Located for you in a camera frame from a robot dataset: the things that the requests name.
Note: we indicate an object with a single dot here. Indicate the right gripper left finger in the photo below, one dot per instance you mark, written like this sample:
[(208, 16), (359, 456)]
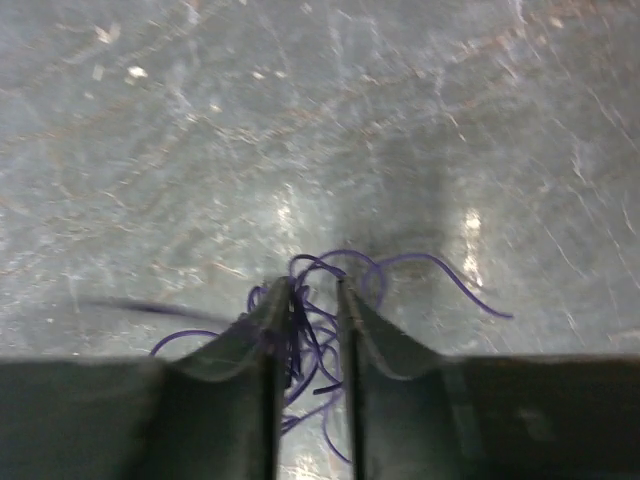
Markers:
[(212, 414)]

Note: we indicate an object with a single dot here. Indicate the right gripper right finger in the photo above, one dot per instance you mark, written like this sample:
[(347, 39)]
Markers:
[(414, 413)]

